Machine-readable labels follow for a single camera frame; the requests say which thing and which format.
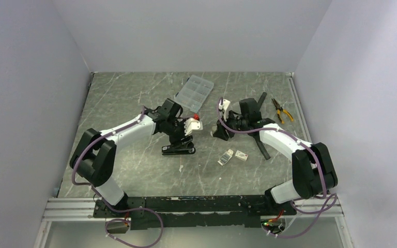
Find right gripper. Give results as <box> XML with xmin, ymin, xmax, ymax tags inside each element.
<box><xmin>213</xmin><ymin>110</ymin><xmax>249</xmax><ymax>141</ymax></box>

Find yellow handled pliers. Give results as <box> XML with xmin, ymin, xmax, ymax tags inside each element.
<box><xmin>271</xmin><ymin>98</ymin><xmax>294</xmax><ymax>124</ymax></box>

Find white staple box sleeve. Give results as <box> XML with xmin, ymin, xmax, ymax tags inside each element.
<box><xmin>235</xmin><ymin>150</ymin><xmax>248</xmax><ymax>161</ymax></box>

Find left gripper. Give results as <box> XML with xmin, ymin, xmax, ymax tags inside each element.
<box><xmin>164</xmin><ymin>118</ymin><xmax>193</xmax><ymax>149</ymax></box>

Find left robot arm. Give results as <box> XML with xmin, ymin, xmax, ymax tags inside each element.
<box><xmin>70</xmin><ymin>99</ymin><xmax>202</xmax><ymax>217</ymax></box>

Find aluminium extrusion rail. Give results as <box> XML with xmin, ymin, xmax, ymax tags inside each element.
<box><xmin>42</xmin><ymin>198</ymin><xmax>345</xmax><ymax>222</ymax></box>

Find clear plastic organizer box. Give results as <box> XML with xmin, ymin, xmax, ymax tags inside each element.
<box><xmin>174</xmin><ymin>75</ymin><xmax>215</xmax><ymax>113</ymax></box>

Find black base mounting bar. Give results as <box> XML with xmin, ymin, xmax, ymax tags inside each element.
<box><xmin>93</xmin><ymin>195</ymin><xmax>296</xmax><ymax>230</ymax></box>

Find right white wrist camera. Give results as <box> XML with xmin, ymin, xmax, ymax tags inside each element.
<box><xmin>218</xmin><ymin>99</ymin><xmax>231</xmax><ymax>112</ymax></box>

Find black rubber hose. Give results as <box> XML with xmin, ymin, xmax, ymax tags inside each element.
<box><xmin>253</xmin><ymin>91</ymin><xmax>271</xmax><ymax>161</ymax></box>

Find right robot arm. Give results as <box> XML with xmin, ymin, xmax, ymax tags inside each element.
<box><xmin>213</xmin><ymin>98</ymin><xmax>338</xmax><ymax>214</ymax></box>

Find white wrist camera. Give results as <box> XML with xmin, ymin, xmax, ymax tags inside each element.
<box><xmin>218</xmin><ymin>99</ymin><xmax>231</xmax><ymax>112</ymax></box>
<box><xmin>184</xmin><ymin>114</ymin><xmax>203</xmax><ymax>136</ymax></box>

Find staple tray with staples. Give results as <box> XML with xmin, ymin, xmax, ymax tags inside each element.
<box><xmin>217</xmin><ymin>149</ymin><xmax>234</xmax><ymax>166</ymax></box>

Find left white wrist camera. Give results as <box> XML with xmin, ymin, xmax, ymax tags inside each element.
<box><xmin>184</xmin><ymin>114</ymin><xmax>203</xmax><ymax>136</ymax></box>

